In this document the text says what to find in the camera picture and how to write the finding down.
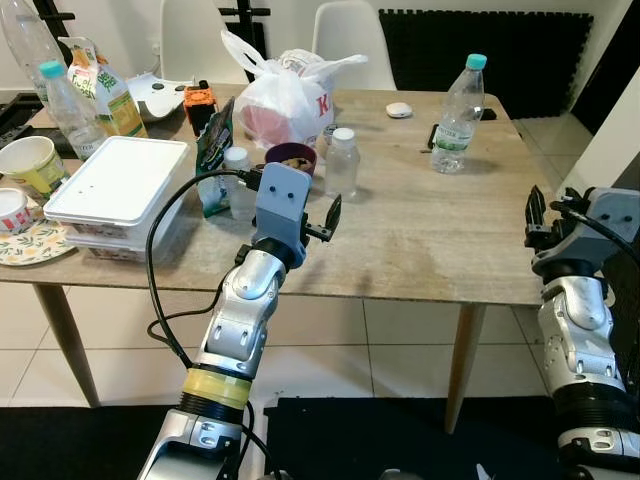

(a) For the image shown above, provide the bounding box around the tall teal cap water bottle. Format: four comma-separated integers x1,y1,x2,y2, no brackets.
431,53,489,175

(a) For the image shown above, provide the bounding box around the white lidded food container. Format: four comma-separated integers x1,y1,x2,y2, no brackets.
42,135,192,264

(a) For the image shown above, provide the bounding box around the large clear plastic bottle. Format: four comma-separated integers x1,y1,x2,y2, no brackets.
0,0,69,106

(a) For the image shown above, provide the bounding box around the yellow paper cup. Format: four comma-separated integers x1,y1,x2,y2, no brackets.
0,135,70,202

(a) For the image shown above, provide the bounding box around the white handheld controller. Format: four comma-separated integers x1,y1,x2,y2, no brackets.
127,72,197,124

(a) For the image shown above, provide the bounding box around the wooden dining table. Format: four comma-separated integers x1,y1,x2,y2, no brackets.
0,88,557,436

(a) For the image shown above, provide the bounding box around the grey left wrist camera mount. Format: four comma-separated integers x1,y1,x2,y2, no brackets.
253,162,312,249

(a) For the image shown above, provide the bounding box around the black ribbed foam panel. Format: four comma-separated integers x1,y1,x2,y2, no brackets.
378,8,596,121

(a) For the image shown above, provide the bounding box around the white plastic chair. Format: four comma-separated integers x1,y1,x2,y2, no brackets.
310,0,399,93
158,0,251,86

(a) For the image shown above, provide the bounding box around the floral paper plate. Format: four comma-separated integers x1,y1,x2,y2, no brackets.
0,218,79,268

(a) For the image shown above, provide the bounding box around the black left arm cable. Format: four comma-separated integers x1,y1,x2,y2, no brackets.
145,168,263,376

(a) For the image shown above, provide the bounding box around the short teal cap water bottle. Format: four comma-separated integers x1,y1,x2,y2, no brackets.
37,59,107,161

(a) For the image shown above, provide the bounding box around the green snack packet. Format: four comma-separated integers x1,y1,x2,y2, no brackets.
194,96,238,218

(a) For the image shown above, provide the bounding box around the black metal stand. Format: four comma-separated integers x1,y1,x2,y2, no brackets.
33,0,79,43
217,0,273,56

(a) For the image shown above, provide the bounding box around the maroon bowl with nuts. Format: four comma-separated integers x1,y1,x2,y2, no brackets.
264,142,319,183

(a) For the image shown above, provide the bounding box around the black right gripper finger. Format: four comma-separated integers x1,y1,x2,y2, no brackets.
525,185,548,243

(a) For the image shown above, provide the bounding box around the small clear white cap bottle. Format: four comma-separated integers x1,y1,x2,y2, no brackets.
324,127,360,199
221,146,258,222

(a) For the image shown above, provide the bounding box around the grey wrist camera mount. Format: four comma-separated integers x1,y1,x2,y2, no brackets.
560,187,640,269
253,162,312,249

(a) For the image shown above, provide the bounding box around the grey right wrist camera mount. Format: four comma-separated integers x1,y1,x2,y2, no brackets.
560,187,640,269

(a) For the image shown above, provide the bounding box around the green orange juice carton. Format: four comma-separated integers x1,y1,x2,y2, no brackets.
58,36,149,139

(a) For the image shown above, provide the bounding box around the white red paper cup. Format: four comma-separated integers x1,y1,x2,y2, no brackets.
0,187,38,237

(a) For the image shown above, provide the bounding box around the orange black device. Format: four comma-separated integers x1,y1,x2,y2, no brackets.
182,82,221,136

